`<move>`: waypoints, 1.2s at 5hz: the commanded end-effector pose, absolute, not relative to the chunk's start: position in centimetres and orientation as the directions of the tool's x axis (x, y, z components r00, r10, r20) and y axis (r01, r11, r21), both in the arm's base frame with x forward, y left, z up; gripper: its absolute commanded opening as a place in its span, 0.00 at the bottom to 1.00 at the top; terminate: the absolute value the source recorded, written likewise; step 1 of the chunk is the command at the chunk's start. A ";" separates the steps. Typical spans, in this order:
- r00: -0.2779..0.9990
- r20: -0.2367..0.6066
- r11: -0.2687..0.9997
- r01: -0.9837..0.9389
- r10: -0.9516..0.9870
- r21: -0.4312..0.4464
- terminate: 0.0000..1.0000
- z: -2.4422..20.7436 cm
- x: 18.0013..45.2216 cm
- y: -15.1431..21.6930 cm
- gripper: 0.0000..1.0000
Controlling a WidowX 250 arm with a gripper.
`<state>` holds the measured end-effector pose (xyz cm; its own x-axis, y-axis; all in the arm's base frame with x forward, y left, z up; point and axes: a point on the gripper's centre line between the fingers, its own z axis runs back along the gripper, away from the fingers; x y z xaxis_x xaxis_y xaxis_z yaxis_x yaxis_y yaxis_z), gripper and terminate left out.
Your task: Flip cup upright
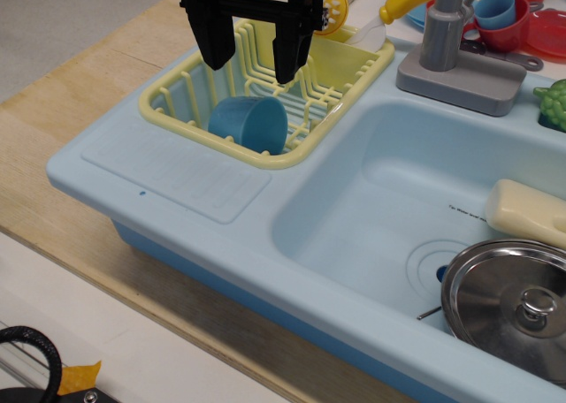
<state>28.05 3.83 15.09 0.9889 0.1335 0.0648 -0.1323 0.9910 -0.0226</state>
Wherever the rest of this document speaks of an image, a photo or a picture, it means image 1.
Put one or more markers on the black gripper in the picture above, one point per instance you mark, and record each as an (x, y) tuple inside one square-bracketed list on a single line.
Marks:
[(295, 21)]

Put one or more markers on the blue plastic cup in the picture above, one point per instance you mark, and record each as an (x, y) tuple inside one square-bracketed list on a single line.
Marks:
[(256, 123)]

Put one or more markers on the blue cup in red cup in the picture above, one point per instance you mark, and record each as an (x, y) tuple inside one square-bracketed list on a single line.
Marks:
[(495, 14)]

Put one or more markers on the red plastic cup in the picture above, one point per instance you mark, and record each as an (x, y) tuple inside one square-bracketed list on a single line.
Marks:
[(508, 29)]

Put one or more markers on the yellow round scrub brush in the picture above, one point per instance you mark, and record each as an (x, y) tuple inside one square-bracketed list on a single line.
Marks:
[(335, 13)]

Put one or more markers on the yellow dish rack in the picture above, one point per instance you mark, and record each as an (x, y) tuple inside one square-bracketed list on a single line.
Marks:
[(322, 91)]

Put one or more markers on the blue plastic plate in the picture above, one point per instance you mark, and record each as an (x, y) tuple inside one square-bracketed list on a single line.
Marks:
[(417, 16)]

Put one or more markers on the grey toy faucet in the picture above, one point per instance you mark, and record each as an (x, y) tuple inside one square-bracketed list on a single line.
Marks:
[(438, 69)]

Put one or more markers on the light blue toy sink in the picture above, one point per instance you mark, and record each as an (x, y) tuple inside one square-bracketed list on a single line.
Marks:
[(343, 247)]

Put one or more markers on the grey toy utensil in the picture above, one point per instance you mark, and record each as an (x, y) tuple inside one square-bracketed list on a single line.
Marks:
[(530, 63)]

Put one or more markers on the red plastic plate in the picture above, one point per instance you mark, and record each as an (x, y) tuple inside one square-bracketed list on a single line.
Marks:
[(547, 32)]

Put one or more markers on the green toy vegetable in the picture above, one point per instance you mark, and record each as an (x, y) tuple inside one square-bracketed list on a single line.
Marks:
[(552, 105)]

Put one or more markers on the cream plastic bottle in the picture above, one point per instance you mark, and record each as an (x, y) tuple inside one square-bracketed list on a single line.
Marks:
[(526, 213)]

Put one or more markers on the steel pot lid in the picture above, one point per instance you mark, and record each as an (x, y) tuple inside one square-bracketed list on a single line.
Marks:
[(507, 298)]

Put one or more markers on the yellow tape piece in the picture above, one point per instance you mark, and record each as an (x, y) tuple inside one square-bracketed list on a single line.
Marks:
[(78, 378)]

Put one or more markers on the black device with screw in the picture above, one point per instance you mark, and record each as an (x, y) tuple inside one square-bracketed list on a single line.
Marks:
[(24, 394)]

